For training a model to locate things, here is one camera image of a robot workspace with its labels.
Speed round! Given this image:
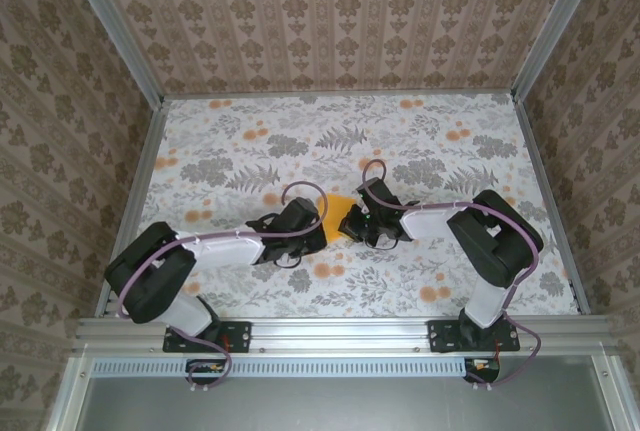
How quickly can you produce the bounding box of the floral patterned table cover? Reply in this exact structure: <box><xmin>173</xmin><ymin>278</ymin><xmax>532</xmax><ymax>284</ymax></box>
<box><xmin>114</xmin><ymin>94</ymin><xmax>584</xmax><ymax>320</ymax></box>

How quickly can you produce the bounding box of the black connector board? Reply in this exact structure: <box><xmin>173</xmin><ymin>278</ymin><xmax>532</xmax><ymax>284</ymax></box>
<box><xmin>185</xmin><ymin>358</ymin><xmax>230</xmax><ymax>386</ymax></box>
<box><xmin>463</xmin><ymin>357</ymin><xmax>502</xmax><ymax>385</ymax></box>

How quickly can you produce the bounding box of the grey metal panel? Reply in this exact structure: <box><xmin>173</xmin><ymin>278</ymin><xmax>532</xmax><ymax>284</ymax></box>
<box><xmin>74</xmin><ymin>375</ymin><xmax>616</xmax><ymax>431</ymax></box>

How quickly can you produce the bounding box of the aluminium frame cross rail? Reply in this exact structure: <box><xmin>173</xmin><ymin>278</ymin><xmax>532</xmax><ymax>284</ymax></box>
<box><xmin>71</xmin><ymin>315</ymin><xmax>620</xmax><ymax>357</ymax></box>

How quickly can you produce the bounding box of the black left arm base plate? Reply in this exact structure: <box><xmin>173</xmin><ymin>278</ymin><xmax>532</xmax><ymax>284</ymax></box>
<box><xmin>162</xmin><ymin>319</ymin><xmax>253</xmax><ymax>354</ymax></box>

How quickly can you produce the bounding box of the slotted grey cable duct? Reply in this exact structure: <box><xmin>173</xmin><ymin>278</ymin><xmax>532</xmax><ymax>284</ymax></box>
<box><xmin>91</xmin><ymin>356</ymin><xmax>501</xmax><ymax>378</ymax></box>

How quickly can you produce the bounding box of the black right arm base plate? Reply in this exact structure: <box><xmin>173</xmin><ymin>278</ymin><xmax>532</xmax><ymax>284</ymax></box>
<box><xmin>428</xmin><ymin>319</ymin><xmax>521</xmax><ymax>354</ymax></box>

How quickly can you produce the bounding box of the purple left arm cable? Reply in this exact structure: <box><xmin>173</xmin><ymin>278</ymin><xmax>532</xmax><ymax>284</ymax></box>
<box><xmin>115</xmin><ymin>181</ymin><xmax>331</xmax><ymax>396</ymax></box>

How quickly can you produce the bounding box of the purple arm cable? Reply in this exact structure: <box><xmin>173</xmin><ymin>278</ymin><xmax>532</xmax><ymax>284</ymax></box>
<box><xmin>115</xmin><ymin>181</ymin><xmax>331</xmax><ymax>396</ymax></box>
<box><xmin>360</xmin><ymin>159</ymin><xmax>545</xmax><ymax>393</ymax></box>

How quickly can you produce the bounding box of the aluminium frame side rail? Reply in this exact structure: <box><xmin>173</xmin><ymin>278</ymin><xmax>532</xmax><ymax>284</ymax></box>
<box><xmin>509</xmin><ymin>93</ymin><xmax>592</xmax><ymax>316</ymax></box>
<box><xmin>94</xmin><ymin>98</ymin><xmax>169</xmax><ymax>320</ymax></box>

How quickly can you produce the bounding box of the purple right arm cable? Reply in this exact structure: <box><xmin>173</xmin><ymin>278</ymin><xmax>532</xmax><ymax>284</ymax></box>
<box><xmin>360</xmin><ymin>159</ymin><xmax>545</xmax><ymax>393</ymax></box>

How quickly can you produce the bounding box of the aluminium frame post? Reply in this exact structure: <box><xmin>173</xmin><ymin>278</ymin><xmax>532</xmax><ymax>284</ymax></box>
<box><xmin>509</xmin><ymin>0</ymin><xmax>614</xmax><ymax>102</ymax></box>
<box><xmin>63</xmin><ymin>0</ymin><xmax>167</xmax><ymax>108</ymax></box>

